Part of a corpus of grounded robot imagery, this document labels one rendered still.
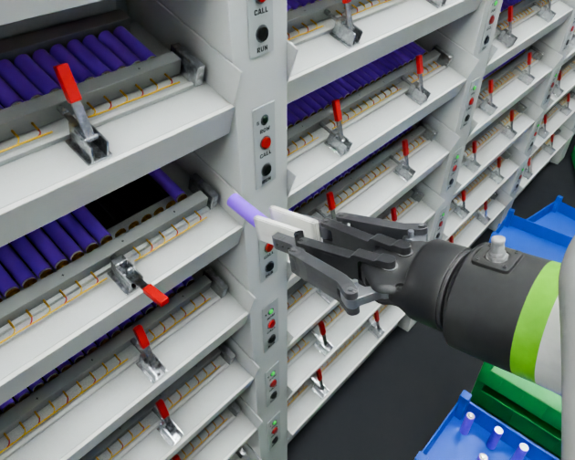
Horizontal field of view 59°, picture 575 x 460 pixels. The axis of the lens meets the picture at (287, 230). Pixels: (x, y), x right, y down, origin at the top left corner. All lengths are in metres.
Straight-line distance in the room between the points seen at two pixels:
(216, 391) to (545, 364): 0.70
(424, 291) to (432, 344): 1.34
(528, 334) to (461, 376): 1.33
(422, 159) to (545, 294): 0.90
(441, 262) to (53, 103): 0.40
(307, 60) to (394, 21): 0.23
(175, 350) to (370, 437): 0.85
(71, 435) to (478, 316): 0.57
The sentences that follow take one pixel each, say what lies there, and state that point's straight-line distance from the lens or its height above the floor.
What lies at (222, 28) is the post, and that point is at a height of 1.16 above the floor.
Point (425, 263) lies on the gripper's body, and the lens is 0.43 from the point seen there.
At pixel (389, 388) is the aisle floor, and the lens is 1.64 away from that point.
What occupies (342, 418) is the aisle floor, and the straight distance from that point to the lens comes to 1.56.
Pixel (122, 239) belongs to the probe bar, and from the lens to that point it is 0.67.
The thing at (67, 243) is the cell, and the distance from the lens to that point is 0.68.
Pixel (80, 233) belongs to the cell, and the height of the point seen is 0.94.
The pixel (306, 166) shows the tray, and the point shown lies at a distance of 0.84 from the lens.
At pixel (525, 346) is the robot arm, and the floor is 1.06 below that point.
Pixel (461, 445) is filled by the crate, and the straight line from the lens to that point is 1.21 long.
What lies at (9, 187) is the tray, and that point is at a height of 1.08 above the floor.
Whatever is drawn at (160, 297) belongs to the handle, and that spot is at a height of 0.92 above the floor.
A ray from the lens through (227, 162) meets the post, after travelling 0.69.
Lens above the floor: 1.35
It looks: 40 degrees down
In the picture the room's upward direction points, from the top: straight up
